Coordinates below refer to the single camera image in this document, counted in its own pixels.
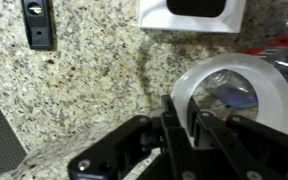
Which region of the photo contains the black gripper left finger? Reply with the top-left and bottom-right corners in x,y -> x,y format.
67,95 -> 193,180

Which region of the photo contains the black spirit level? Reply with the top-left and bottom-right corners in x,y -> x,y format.
20,0 -> 54,50

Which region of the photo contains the pack of water bottles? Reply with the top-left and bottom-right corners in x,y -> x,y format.
203,0 -> 288,109

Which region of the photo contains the clear tape roll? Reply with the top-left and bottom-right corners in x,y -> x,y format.
170,53 -> 288,148

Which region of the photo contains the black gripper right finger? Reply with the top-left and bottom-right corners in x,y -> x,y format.
187,100 -> 288,180

